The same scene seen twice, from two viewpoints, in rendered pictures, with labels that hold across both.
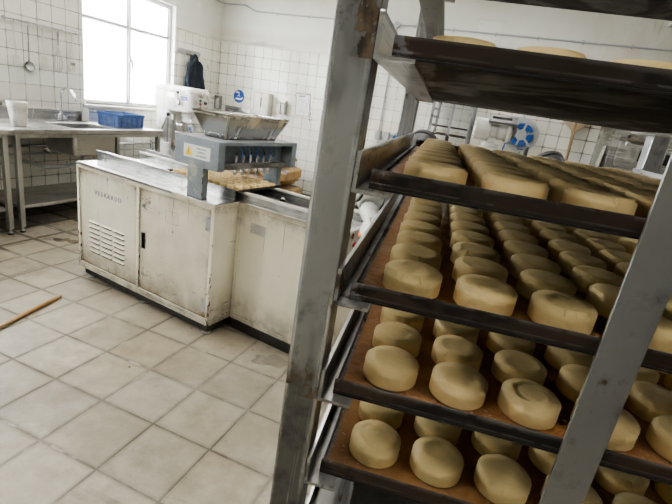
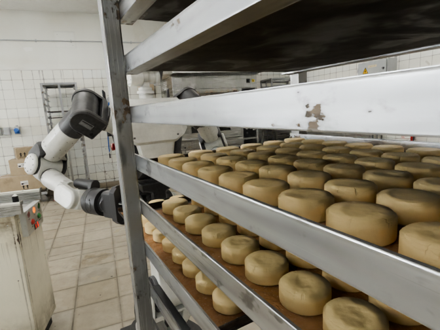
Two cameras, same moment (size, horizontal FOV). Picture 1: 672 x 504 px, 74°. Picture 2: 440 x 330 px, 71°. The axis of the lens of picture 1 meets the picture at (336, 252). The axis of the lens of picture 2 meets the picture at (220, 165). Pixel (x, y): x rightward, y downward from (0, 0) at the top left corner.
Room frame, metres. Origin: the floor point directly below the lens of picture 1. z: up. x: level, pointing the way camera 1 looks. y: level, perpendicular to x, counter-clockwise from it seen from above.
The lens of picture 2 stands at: (0.37, 0.13, 1.32)
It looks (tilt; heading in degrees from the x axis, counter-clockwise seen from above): 11 degrees down; 320
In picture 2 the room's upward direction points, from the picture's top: 3 degrees counter-clockwise
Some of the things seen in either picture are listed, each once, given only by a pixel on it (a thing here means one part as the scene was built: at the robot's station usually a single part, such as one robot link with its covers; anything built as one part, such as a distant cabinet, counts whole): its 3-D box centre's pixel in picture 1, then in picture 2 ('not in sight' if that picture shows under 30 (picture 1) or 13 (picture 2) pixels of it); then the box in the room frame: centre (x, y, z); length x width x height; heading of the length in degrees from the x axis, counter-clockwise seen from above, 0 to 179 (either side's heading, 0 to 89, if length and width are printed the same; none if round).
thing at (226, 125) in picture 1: (242, 126); not in sight; (2.77, 0.68, 1.25); 0.56 x 0.29 x 0.14; 153
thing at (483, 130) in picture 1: (490, 133); (143, 80); (1.47, -0.42, 1.44); 0.10 x 0.07 x 0.09; 80
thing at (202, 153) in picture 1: (239, 165); not in sight; (2.77, 0.68, 1.01); 0.72 x 0.33 x 0.34; 153
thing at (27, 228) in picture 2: (355, 240); (31, 217); (2.37, -0.10, 0.77); 0.24 x 0.04 x 0.14; 153
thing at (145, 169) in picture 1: (159, 173); not in sight; (2.80, 1.19, 0.88); 1.28 x 0.01 x 0.07; 63
